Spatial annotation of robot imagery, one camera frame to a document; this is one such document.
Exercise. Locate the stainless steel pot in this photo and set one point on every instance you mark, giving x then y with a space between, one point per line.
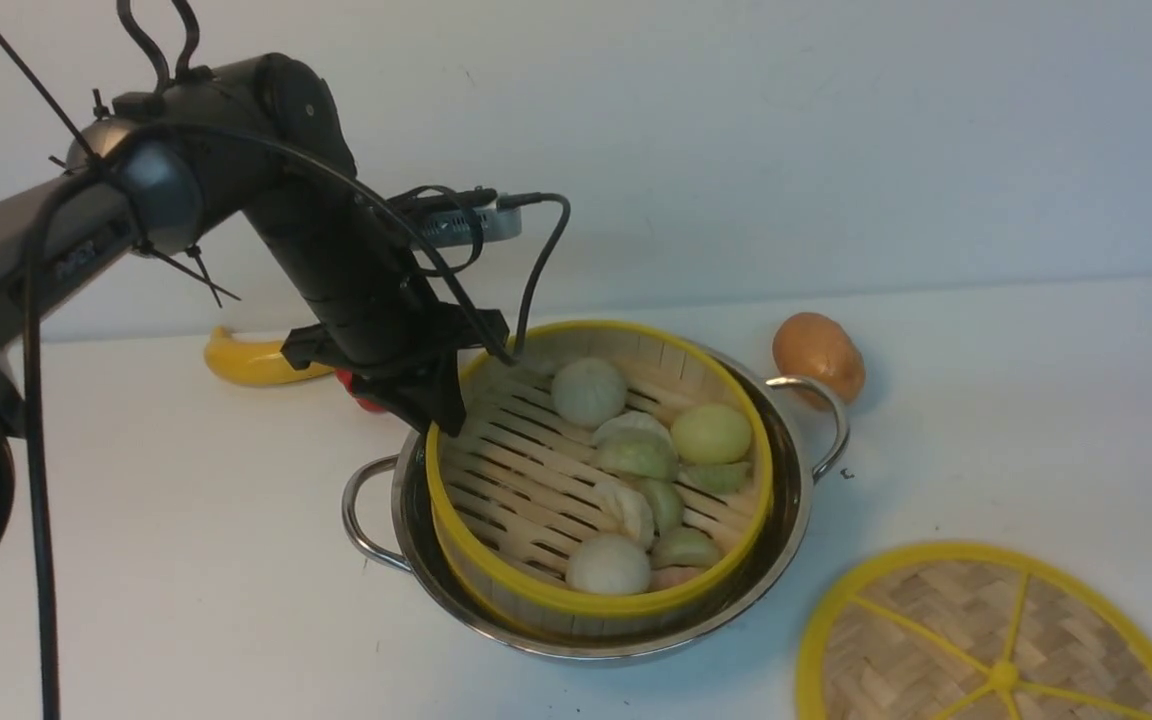
794 480

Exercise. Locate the green dumpling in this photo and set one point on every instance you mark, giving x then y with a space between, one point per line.
635 444
685 547
665 502
717 479

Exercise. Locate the green dumpling lower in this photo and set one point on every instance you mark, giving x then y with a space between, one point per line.
665 502

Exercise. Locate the green dumpling centre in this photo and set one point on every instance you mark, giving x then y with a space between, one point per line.
635 444

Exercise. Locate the pale green round bun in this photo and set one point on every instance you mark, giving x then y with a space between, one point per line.
711 434

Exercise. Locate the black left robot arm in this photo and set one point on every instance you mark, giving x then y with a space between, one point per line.
259 138

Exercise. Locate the bamboo steamer yellow rim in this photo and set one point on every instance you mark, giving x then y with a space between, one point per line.
512 494

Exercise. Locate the white round bun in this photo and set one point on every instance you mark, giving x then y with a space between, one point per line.
588 391

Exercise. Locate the green dumpling right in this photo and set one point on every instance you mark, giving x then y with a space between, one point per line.
717 479

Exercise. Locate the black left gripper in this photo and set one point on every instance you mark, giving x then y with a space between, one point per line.
414 358

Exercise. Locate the white bun front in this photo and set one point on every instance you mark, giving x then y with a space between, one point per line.
609 565

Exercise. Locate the brown potato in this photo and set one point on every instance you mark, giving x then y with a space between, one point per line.
813 345

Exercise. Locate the yellow banana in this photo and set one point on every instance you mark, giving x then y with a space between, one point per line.
254 364

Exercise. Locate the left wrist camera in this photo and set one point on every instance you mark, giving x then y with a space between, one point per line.
450 220

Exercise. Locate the white dumpling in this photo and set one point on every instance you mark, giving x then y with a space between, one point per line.
632 515

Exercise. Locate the red bell pepper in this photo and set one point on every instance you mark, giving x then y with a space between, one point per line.
346 379

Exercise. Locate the woven bamboo steamer lid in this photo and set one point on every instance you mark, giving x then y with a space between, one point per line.
958 630

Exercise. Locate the green dumpling bottom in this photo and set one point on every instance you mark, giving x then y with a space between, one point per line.
685 547

